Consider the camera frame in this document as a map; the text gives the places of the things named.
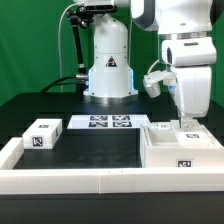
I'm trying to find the white U-shaped fence frame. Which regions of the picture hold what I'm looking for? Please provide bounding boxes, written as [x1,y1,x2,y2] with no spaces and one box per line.
[0,138,224,195]

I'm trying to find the white door panel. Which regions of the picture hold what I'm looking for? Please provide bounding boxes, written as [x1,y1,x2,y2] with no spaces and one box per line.
[170,120,222,148]
[149,122,171,131]

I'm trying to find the white cabinet top block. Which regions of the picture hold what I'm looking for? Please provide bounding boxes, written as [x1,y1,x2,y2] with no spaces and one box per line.
[22,119,62,149]

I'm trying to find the white cable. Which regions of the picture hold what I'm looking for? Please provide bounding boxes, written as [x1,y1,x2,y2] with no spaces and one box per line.
[57,2,78,94]

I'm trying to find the black cable bundle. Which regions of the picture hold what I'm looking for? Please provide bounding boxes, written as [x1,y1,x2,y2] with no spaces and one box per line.
[39,75,88,94]

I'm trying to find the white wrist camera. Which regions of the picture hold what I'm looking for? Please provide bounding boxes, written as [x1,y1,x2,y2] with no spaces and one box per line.
[143,70,175,98]

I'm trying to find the white cabinet body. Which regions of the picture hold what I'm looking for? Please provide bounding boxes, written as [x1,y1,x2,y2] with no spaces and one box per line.
[140,125,224,168]

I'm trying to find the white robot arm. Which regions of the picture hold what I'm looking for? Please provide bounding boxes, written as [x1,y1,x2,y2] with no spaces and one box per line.
[74,0,224,129]

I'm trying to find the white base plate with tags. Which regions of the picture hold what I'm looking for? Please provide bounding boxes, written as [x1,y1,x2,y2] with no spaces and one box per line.
[68,114,150,129]

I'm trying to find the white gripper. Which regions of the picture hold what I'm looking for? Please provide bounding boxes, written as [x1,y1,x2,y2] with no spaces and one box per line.
[162,37,217,130]

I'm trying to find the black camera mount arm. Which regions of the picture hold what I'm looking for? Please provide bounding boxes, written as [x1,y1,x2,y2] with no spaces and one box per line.
[66,6,93,94]

